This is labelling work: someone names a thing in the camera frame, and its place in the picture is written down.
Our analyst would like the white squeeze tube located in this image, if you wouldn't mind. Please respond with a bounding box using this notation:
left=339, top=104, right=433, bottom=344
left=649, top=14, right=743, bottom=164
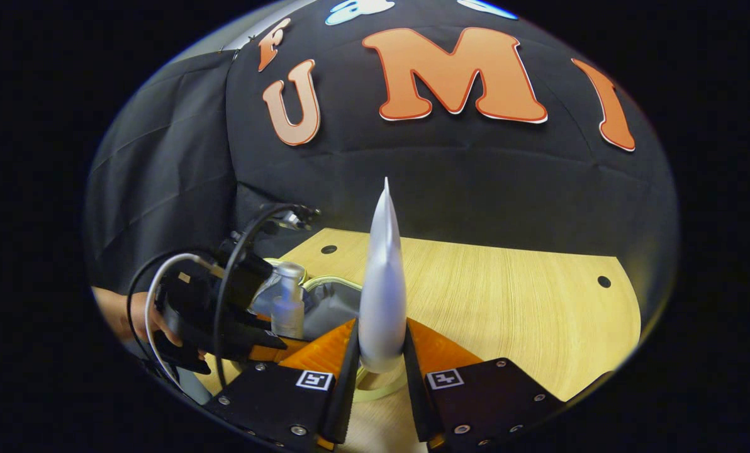
left=358, top=177, right=407, bottom=375

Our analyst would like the white cable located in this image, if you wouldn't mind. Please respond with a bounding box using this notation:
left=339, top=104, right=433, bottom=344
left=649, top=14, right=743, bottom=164
left=145, top=253, right=226, bottom=386

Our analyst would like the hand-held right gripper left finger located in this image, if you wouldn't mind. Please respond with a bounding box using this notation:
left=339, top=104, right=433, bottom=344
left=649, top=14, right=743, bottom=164
left=204, top=318, right=360, bottom=452

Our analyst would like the small cream suitcase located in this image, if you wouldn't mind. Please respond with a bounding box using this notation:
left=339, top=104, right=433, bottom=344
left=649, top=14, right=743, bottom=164
left=249, top=257, right=407, bottom=403

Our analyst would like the white pump bottle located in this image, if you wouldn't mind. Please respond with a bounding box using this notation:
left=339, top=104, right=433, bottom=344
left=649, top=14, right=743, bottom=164
left=271, top=261, right=307, bottom=340

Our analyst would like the black cable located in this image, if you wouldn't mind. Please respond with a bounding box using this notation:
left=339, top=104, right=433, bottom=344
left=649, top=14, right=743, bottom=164
left=213, top=203, right=300, bottom=388

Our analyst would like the black backdrop cloth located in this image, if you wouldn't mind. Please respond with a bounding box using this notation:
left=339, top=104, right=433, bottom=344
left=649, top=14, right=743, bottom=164
left=84, top=0, right=679, bottom=328

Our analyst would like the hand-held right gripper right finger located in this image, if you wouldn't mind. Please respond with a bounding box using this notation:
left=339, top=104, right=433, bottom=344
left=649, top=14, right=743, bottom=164
left=403, top=318, right=564, bottom=452

